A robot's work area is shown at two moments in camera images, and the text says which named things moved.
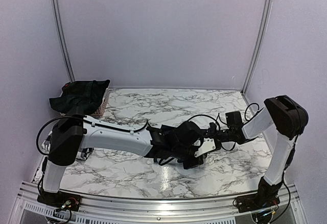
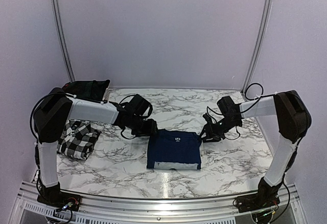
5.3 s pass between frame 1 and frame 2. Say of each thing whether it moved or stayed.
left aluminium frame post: stayed
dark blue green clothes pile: stayed
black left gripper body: moved
